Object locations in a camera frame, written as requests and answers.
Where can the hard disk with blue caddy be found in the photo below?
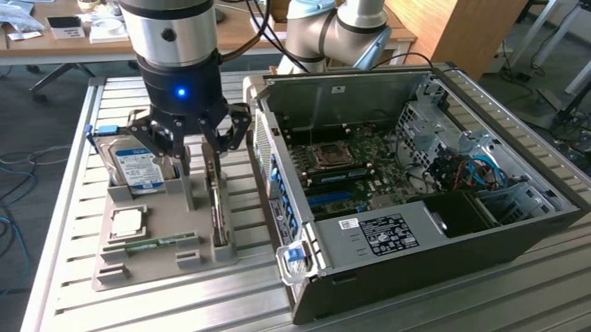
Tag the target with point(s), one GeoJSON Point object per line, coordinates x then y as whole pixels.
{"type": "Point", "coordinates": [133, 169]}

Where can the grey parts rack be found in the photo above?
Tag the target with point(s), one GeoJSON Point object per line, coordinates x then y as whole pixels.
{"type": "Point", "coordinates": [171, 221]}

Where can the beige tape roll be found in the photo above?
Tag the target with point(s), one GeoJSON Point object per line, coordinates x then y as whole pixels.
{"type": "Point", "coordinates": [81, 4]}

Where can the wooden cabinet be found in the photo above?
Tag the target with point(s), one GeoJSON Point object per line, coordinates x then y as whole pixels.
{"type": "Point", "coordinates": [437, 27]}

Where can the silver disk bay cage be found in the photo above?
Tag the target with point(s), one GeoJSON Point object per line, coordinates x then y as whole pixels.
{"type": "Point", "coordinates": [424, 138]}

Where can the white metal table frame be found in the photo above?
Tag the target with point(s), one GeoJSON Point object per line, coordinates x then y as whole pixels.
{"type": "Point", "coordinates": [551, 31]}

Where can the open black PC case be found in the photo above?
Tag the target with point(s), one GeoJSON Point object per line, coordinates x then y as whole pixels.
{"type": "Point", "coordinates": [415, 276]}

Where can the brown cardboard box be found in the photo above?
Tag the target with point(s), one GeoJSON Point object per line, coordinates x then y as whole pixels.
{"type": "Point", "coordinates": [276, 10]}

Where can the CPU socket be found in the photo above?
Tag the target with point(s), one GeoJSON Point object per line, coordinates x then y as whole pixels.
{"type": "Point", "coordinates": [333, 155]}

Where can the blue expansion slot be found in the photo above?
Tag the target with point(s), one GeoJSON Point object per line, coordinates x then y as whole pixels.
{"type": "Point", "coordinates": [328, 198]}

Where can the white tape roll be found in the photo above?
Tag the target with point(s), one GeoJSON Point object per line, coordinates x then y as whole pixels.
{"type": "Point", "coordinates": [96, 27]}

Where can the white paper stack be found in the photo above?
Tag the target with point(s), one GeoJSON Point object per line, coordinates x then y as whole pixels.
{"type": "Point", "coordinates": [269, 34]}

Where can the white box with black top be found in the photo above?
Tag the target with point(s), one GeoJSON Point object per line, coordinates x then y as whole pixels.
{"type": "Point", "coordinates": [66, 32]}

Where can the clear plastic bag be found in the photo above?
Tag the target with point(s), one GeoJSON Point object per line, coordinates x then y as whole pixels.
{"type": "Point", "coordinates": [18, 20]}

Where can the grey power supply unit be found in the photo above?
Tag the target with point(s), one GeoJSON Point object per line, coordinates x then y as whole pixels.
{"type": "Point", "coordinates": [341, 242]}

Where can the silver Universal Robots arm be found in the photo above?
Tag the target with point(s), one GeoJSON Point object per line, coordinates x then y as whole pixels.
{"type": "Point", "coordinates": [171, 20]}

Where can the blue case release latch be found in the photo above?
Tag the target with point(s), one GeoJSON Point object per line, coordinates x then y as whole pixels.
{"type": "Point", "coordinates": [295, 257]}

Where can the black plastic shroud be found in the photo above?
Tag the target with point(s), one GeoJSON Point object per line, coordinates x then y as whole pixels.
{"type": "Point", "coordinates": [456, 214]}

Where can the white label card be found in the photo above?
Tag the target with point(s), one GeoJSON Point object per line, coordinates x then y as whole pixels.
{"type": "Point", "coordinates": [22, 36]}

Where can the silver disk bay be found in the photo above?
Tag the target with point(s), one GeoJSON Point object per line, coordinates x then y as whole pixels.
{"type": "Point", "coordinates": [521, 204]}

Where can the Nvidia graphics card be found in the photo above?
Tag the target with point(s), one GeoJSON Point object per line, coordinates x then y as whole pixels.
{"type": "Point", "coordinates": [217, 214]}

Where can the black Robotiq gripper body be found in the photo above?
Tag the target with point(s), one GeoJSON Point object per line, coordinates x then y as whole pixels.
{"type": "Point", "coordinates": [180, 83]}

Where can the black floor stand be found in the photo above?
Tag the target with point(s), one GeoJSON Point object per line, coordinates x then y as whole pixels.
{"type": "Point", "coordinates": [567, 114]}

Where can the green motherboard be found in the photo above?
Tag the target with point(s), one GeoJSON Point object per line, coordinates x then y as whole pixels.
{"type": "Point", "coordinates": [383, 169]}

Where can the wooden desk with white frame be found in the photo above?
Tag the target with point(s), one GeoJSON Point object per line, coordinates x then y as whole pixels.
{"type": "Point", "coordinates": [235, 34]}
{"type": "Point", "coordinates": [45, 46]}

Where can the flat white box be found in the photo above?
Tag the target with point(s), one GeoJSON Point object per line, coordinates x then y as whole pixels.
{"type": "Point", "coordinates": [108, 38]}

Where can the green RAM stick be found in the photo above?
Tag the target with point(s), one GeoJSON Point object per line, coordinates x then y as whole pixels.
{"type": "Point", "coordinates": [147, 243]}
{"type": "Point", "coordinates": [336, 175]}

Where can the silver CPU chip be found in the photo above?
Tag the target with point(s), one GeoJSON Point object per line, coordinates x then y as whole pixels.
{"type": "Point", "coordinates": [126, 223]}

